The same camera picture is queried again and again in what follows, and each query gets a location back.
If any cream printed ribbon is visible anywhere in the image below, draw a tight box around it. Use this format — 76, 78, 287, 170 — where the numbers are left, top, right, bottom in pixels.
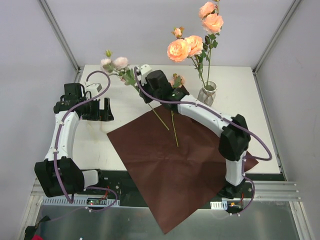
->
98, 121, 108, 134

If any pale pink flower stem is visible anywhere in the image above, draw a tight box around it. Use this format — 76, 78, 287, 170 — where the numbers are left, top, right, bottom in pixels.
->
100, 49, 170, 131

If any small pink bud stem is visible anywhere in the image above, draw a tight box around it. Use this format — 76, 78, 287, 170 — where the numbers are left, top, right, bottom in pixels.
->
168, 72, 187, 148

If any beige faceted vase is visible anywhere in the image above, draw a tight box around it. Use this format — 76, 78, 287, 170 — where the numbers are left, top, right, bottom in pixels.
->
197, 81, 217, 107

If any red wrapping paper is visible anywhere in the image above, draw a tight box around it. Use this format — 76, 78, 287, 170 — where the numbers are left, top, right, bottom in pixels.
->
106, 84, 260, 235

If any tall peach rose stem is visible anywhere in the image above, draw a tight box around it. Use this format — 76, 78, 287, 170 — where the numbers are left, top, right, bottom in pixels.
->
198, 0, 224, 88

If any large peach rose stem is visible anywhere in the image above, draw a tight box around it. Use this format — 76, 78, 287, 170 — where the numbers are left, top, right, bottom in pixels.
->
166, 26, 206, 87

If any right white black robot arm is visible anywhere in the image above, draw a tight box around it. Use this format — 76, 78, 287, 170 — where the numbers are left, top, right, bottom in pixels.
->
133, 67, 251, 199

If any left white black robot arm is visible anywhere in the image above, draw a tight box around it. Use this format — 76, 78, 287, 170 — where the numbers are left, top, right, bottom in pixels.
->
34, 83, 114, 198

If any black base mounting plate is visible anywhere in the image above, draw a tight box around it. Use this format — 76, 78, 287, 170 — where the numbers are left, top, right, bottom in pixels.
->
79, 169, 260, 210

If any red black object corner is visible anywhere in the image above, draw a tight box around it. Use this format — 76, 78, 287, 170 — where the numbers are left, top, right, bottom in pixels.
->
24, 215, 51, 240

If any shiny metal floor sheet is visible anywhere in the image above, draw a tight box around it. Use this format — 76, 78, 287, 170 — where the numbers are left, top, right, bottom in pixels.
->
36, 201, 300, 240

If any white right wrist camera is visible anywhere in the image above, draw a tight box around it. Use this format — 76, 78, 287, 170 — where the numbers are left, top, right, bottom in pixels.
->
136, 64, 153, 86

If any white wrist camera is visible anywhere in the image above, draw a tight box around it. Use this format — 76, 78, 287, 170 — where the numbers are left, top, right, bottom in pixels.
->
84, 81, 103, 98
136, 64, 153, 86

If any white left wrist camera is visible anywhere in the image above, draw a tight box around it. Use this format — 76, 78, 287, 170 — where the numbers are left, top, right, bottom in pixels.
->
84, 81, 103, 98

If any left white cable duct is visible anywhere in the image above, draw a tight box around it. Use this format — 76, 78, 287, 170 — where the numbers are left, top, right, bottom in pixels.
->
42, 196, 120, 208

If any white cable duct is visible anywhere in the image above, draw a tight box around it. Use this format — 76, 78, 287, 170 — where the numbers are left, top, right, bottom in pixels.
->
210, 200, 228, 211
42, 196, 120, 208

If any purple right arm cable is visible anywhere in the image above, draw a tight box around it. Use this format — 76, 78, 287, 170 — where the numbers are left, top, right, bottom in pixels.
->
133, 66, 273, 217

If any left aluminium frame post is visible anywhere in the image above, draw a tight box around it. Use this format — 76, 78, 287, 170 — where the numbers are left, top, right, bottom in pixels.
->
37, 0, 81, 74

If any aluminium frame post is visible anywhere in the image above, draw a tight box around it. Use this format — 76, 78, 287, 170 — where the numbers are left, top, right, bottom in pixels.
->
37, 0, 81, 74
252, 0, 303, 76

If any right white cable duct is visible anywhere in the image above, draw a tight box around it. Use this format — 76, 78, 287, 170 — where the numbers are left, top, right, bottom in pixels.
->
210, 200, 228, 211

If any aluminium front rail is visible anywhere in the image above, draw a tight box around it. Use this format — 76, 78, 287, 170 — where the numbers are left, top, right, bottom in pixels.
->
30, 179, 302, 202

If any right aluminium frame post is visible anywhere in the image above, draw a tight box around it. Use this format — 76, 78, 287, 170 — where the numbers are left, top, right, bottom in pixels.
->
252, 0, 303, 76

